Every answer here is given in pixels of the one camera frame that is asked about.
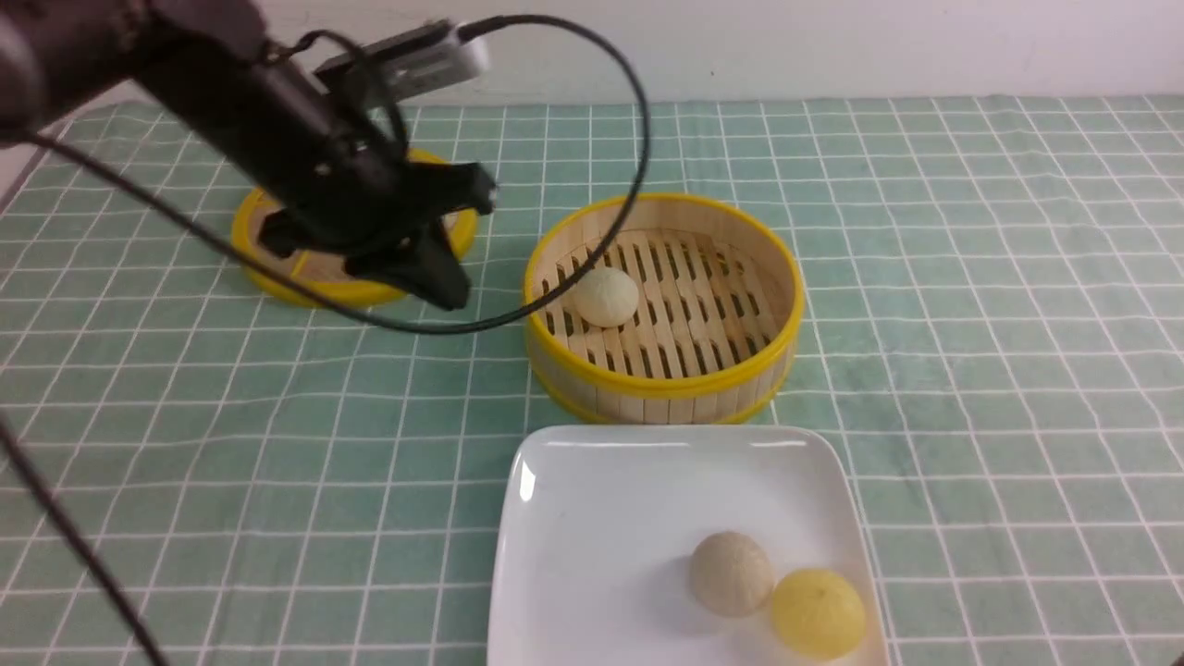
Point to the yellow steamed bun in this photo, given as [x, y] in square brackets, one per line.
[816, 613]

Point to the green checkered tablecloth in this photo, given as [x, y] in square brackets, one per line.
[992, 344]

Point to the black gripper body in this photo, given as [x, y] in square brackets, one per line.
[337, 199]

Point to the cream steamed bun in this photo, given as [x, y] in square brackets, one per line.
[606, 297]

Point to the woven bamboo steamer lid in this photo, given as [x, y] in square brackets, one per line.
[321, 271]

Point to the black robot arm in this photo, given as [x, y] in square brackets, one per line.
[211, 64]

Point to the beige steamed bun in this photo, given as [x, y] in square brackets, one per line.
[730, 574]

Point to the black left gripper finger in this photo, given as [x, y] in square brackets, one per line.
[422, 265]

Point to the bamboo steamer basket yellow rim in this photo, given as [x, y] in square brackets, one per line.
[721, 301]

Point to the white square plate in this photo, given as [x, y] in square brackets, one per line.
[600, 521]

